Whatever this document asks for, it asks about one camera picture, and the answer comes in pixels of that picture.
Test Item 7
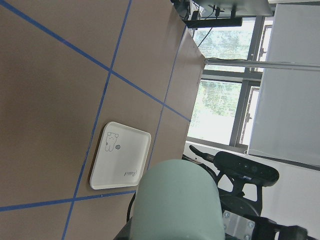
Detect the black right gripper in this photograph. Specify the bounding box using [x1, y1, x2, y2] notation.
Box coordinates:
[220, 194, 314, 240]

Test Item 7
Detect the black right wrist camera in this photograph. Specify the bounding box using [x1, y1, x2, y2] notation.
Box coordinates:
[189, 145, 280, 199]

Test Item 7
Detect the aluminium frame post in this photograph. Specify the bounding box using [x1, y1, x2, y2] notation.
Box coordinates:
[204, 58, 320, 71]

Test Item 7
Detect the pale green plastic cup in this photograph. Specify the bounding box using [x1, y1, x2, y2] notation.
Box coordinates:
[129, 159, 225, 240]

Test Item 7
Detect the white rectangular tray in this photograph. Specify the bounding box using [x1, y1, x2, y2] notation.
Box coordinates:
[89, 121, 152, 190]

